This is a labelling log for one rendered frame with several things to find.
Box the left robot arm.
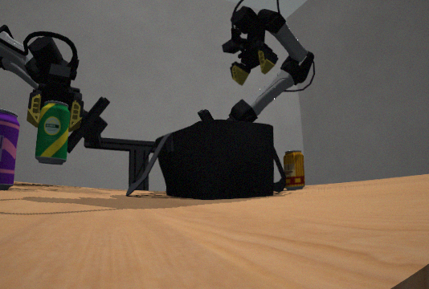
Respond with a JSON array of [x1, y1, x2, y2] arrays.
[[222, 6, 314, 122]]

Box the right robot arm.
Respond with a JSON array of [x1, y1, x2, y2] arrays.
[[0, 25, 104, 145]]

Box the green and yellow drink can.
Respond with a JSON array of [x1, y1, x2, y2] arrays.
[[35, 100, 71, 165]]

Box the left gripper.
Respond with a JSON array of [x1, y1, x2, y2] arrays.
[[230, 36, 278, 86]]

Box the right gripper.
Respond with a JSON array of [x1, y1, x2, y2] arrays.
[[27, 82, 84, 132]]

